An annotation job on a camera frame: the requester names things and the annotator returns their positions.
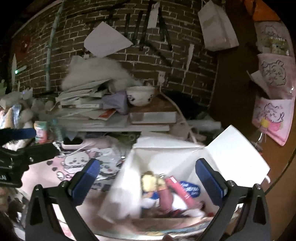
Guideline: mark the pink hanging wall organizer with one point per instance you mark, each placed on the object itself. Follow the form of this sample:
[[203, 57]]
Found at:
[[273, 113]]

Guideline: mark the white storage box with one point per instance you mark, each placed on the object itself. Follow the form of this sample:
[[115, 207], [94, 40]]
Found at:
[[231, 154]]

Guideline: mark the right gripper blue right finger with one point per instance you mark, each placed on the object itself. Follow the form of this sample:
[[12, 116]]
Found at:
[[213, 182]]

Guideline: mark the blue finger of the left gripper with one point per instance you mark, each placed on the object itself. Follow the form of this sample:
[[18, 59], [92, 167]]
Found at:
[[18, 134]]

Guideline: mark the blue cap white jar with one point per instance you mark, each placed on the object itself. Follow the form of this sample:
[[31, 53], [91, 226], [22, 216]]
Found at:
[[149, 200]]

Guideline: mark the stack of books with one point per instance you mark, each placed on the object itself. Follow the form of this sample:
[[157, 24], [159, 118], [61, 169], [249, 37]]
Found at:
[[79, 109]]

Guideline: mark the blue ultra case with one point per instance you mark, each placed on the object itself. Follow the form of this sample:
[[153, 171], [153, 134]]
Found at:
[[193, 190]]

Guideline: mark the white panda bowl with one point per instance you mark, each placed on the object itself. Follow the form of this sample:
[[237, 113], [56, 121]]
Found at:
[[140, 95]]

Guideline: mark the colourful tissue pack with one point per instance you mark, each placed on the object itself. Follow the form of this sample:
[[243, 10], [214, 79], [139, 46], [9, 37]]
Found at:
[[41, 132]]

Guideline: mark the green tall water bottle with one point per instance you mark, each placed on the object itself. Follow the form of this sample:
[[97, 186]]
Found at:
[[56, 130]]

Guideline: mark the yellow plush dog toy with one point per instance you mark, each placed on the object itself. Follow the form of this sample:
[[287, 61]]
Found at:
[[150, 182]]

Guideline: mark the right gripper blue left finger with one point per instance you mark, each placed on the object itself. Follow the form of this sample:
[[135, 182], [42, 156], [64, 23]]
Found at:
[[83, 180]]

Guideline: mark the pink rectangular box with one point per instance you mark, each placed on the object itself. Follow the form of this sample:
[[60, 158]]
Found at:
[[165, 200]]

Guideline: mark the white plush toy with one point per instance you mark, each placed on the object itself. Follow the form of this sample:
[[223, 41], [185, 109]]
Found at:
[[15, 112]]

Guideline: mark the pink printed desk mat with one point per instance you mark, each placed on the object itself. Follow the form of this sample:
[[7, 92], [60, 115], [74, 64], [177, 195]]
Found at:
[[110, 151]]

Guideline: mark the pink hair brush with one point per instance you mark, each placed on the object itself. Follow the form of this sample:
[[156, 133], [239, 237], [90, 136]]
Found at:
[[75, 144]]

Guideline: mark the red white fluffy hat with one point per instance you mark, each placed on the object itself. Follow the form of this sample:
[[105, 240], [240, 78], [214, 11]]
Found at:
[[180, 209]]

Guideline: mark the purple cloth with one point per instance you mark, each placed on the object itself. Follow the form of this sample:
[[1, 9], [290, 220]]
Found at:
[[117, 101]]

